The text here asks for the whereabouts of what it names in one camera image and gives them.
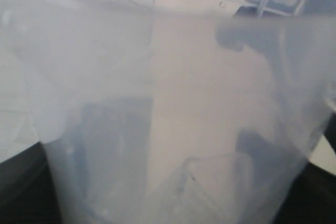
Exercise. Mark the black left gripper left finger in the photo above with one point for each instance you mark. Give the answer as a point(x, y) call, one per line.
point(27, 190)

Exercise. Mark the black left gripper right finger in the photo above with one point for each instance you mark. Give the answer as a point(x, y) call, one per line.
point(312, 196)

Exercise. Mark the translucent plastic measuring cup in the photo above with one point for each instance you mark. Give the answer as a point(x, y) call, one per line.
point(175, 111)

